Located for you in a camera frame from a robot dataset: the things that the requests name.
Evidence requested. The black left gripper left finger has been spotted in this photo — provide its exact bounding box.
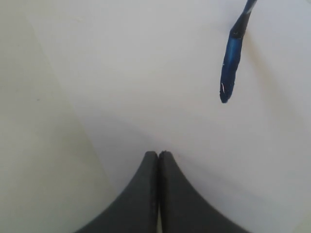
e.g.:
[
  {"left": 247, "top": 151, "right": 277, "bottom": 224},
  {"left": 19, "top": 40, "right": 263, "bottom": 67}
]
[{"left": 78, "top": 151, "right": 158, "bottom": 233}]

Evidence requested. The black paintbrush blue tip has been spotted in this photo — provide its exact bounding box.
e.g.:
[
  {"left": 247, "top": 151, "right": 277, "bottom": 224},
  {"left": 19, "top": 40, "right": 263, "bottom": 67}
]
[{"left": 220, "top": 0, "right": 256, "bottom": 103}]

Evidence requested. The white paper sheet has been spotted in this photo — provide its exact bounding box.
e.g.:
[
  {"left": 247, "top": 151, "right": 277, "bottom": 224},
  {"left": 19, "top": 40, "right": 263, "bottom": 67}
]
[{"left": 23, "top": 0, "right": 311, "bottom": 233}]

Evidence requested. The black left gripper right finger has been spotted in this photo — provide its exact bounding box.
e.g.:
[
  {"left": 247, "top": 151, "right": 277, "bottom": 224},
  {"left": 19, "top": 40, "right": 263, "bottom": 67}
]
[{"left": 158, "top": 151, "right": 247, "bottom": 233}]

